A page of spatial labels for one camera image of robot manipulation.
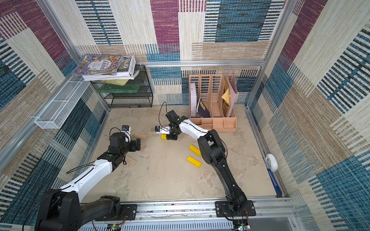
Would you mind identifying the natural wood block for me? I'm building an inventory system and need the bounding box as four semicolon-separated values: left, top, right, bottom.
134;133;147;139
125;156;137;166

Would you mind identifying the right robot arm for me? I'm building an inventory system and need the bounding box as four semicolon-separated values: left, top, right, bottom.
159;110;248;215

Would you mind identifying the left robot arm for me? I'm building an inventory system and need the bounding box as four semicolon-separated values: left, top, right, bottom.
35;131;141;231

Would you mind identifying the dark notebook in organizer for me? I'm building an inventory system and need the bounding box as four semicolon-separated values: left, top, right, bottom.
196;98;211;118

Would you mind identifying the white binder in organizer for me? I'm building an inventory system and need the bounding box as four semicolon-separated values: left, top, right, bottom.
189;82;197;117

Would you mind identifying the pink desk organizer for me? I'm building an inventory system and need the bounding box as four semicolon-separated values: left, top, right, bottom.
188;74;239;132

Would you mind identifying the green folder on shelf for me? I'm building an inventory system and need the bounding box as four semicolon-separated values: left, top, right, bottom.
97;84;142;94

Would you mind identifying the yellow paper in organizer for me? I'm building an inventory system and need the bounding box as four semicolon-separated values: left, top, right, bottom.
221;88;230;105

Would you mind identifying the black and white Folio book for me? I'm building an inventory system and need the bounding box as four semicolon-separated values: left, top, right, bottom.
81;56;137;81

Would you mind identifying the colourful picture book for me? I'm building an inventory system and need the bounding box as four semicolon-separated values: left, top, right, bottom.
72;54;123;76

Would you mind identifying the white round device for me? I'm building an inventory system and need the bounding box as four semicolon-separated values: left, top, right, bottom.
265;154;278;173

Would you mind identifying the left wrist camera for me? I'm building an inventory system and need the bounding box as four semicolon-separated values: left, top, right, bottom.
121;125;132;142

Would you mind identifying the black wire shelf rack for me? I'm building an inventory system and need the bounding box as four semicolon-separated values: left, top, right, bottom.
92;65;154;108

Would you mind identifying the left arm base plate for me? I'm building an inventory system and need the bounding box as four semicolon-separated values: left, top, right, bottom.
95;204;138;221

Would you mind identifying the white mesh wall basket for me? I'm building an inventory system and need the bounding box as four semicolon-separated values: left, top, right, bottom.
35;76;90;130

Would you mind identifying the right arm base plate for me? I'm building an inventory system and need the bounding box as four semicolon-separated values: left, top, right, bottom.
214;200;256;218

